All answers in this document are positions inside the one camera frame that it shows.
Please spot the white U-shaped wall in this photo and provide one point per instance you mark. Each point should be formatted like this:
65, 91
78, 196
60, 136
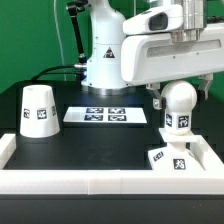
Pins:
71, 182

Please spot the white lamp shade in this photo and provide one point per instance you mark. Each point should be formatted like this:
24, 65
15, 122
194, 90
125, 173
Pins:
38, 112

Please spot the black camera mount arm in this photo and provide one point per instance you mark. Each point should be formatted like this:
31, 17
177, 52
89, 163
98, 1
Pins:
74, 8

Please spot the white lamp bulb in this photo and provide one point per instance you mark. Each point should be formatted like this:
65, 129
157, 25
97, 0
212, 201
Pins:
181, 98

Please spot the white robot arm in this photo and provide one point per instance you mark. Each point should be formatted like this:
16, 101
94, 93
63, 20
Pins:
104, 66

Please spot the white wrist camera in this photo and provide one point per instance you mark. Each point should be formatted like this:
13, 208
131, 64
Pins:
155, 20

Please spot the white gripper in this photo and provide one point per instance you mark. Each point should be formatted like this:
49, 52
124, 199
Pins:
149, 59

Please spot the white marker plate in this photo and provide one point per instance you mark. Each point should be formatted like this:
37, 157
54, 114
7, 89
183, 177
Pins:
128, 115

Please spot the white lamp base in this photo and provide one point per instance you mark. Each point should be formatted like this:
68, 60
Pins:
174, 156

